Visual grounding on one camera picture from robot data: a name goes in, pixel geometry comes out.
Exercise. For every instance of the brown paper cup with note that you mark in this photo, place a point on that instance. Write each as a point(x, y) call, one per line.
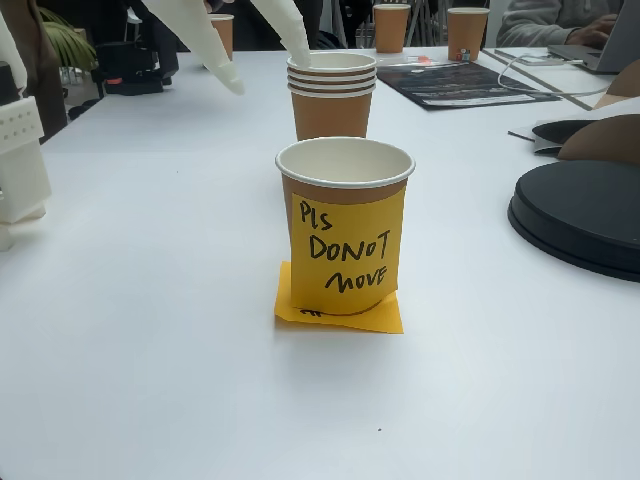
point(345, 165)

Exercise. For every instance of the yellow handwritten sticky note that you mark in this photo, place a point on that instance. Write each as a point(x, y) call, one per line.
point(345, 240)
point(350, 322)

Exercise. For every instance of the person's hand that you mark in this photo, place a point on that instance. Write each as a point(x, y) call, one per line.
point(595, 32)

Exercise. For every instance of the green plant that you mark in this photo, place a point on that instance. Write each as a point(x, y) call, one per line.
point(70, 47)

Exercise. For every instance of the black printed sheet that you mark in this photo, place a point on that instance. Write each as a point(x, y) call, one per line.
point(450, 82)

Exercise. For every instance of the person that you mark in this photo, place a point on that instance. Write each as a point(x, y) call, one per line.
point(535, 20)

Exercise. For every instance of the black curved sheet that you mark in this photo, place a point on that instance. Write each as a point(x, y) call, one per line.
point(555, 131)

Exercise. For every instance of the silver laptop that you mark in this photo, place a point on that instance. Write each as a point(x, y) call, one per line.
point(620, 50)

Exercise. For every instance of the white paper sheet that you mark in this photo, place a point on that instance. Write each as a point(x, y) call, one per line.
point(615, 107)

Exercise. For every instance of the brown curved cardboard piece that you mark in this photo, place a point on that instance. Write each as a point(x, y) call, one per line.
point(625, 82)
point(605, 142)

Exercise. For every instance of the black round disc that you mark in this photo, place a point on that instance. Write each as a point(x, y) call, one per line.
point(580, 215)

